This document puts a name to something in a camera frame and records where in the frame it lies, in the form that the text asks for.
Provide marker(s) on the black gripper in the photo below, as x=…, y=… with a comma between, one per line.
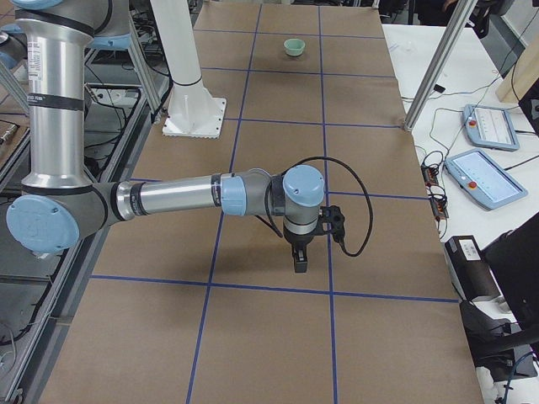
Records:
x=298, y=241

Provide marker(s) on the light green bowl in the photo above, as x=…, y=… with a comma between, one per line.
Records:
x=294, y=47

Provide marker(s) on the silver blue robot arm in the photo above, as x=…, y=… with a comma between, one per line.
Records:
x=60, y=205

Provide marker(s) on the black orange adapter box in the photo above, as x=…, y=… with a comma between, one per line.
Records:
x=435, y=191

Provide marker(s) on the black box with label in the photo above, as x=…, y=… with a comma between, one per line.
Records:
x=469, y=270

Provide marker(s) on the near teach pendant tablet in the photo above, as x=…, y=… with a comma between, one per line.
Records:
x=484, y=179

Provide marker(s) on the teach pendant tablet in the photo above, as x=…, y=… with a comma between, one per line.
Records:
x=490, y=127
x=484, y=179

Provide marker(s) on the small black square pad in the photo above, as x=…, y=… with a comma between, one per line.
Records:
x=439, y=88

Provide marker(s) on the far teach pendant tablet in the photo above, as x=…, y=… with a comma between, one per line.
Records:
x=490, y=127

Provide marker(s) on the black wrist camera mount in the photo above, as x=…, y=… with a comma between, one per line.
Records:
x=331, y=222

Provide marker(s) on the white camera pedestal column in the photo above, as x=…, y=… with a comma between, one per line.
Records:
x=192, y=111

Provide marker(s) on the aluminium frame post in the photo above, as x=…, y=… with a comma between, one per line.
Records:
x=444, y=49

